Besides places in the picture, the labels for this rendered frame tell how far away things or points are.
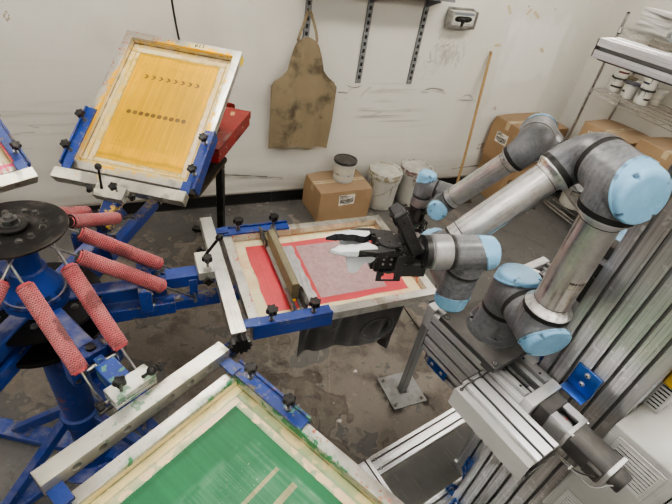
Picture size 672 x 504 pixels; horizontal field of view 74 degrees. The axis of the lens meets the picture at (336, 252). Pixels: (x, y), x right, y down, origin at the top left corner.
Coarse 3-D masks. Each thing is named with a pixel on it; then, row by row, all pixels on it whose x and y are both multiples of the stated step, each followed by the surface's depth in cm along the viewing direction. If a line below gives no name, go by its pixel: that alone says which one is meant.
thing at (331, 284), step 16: (304, 272) 190; (320, 272) 191; (336, 272) 193; (368, 272) 196; (272, 288) 180; (320, 288) 184; (336, 288) 185; (352, 288) 186; (368, 288) 188; (384, 288) 189; (400, 288) 191; (288, 304) 174
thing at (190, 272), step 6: (168, 270) 167; (174, 270) 168; (180, 270) 168; (186, 270) 168; (192, 270) 169; (168, 276) 165; (174, 276) 165; (180, 276) 166; (186, 276) 166; (192, 276) 167; (168, 282) 164; (174, 282) 165; (180, 282) 166; (186, 282) 167; (198, 282) 170
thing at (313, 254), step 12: (312, 240) 209; (324, 240) 210; (336, 240) 211; (252, 252) 196; (264, 252) 197; (300, 252) 200; (312, 252) 201; (324, 252) 203; (252, 264) 189; (264, 264) 190; (312, 264) 195; (324, 264) 196; (336, 264) 197; (264, 276) 185
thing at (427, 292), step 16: (304, 224) 212; (320, 224) 213; (336, 224) 216; (352, 224) 220; (368, 224) 224; (384, 224) 221; (224, 240) 194; (240, 240) 200; (240, 272) 179; (240, 288) 172; (432, 288) 188; (352, 304) 174; (368, 304) 175; (384, 304) 177; (400, 304) 181
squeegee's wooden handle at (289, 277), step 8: (272, 232) 191; (272, 240) 188; (272, 248) 189; (280, 248) 184; (280, 256) 180; (280, 264) 180; (288, 264) 176; (280, 272) 182; (288, 272) 173; (288, 280) 172; (296, 280) 170; (288, 288) 173; (296, 288) 169; (296, 296) 172
